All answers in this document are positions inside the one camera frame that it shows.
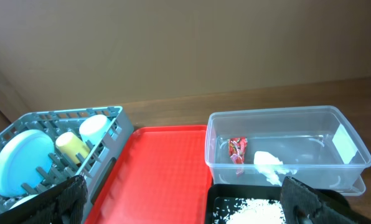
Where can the light blue plate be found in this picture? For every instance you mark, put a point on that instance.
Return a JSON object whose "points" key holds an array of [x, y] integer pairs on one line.
{"points": [[19, 160]]}

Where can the yellow plastic cup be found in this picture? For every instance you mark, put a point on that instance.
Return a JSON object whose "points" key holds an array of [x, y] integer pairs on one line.
{"points": [[71, 145]]}

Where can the green bowl with rice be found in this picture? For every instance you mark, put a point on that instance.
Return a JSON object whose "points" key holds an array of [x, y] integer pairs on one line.
{"points": [[23, 200]]}

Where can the red snack wrapper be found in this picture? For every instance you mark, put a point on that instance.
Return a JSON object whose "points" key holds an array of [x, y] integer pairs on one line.
{"points": [[236, 149]]}

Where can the red plastic tray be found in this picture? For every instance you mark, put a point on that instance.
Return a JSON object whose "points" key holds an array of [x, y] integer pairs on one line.
{"points": [[160, 177]]}

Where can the black plastic bin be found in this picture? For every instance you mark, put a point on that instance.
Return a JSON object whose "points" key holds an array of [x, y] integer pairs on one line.
{"points": [[257, 192]]}

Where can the pale blue bowl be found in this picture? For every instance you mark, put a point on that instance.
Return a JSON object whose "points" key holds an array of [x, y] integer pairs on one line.
{"points": [[94, 128]]}

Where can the grey dishwasher rack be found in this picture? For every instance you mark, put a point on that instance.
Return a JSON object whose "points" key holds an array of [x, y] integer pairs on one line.
{"points": [[105, 147]]}

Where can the spilled rice and peanut shells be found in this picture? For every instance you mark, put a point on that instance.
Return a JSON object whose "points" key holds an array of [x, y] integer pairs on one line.
{"points": [[229, 210]]}

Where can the white napkin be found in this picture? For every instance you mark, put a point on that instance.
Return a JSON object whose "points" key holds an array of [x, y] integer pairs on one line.
{"points": [[268, 165]]}

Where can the clear plastic bin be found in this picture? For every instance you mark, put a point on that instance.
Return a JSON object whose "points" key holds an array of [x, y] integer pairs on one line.
{"points": [[318, 141]]}

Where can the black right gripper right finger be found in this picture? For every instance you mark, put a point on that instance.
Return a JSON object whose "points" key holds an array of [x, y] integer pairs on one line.
{"points": [[303, 204]]}

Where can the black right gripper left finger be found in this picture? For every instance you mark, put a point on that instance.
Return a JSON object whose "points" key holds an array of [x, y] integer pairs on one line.
{"points": [[63, 203]]}

